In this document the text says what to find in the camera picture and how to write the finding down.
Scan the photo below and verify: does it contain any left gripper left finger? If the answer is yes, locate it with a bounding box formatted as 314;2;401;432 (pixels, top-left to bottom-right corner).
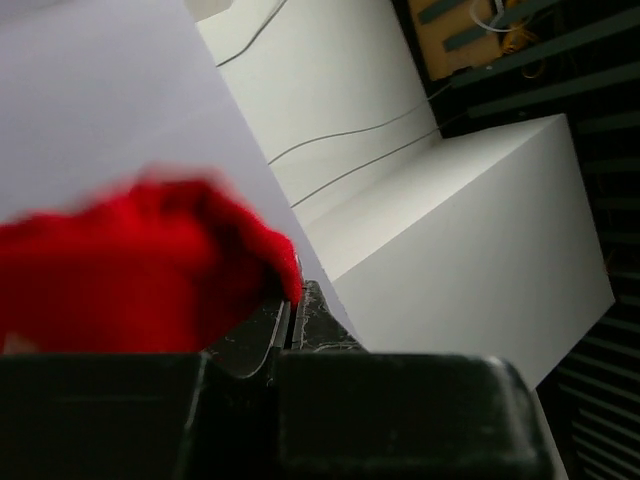
1;299;291;479

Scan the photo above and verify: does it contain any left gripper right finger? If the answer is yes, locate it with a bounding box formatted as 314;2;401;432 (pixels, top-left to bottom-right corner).
275;281;554;479

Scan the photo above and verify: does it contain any red pink patterned pillowcase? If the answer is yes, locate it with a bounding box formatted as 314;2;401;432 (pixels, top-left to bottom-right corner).
1;175;303;354

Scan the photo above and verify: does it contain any brown wooden ceiling panel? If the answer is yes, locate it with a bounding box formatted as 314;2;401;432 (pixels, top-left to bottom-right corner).
408;0;539;81

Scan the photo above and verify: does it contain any white box outside enclosure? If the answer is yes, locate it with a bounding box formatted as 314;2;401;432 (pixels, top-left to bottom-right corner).
307;115;614;387

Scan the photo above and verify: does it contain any grey wall cable lower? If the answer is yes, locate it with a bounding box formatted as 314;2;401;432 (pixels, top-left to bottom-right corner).
289;130;444;209

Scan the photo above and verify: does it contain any grey wall cable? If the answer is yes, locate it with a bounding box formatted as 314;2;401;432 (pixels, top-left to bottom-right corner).
267;102;434;166
289;130;444;209

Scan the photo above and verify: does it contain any grey wall cable upper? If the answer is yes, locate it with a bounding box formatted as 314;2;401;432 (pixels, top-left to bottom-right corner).
267;102;434;166

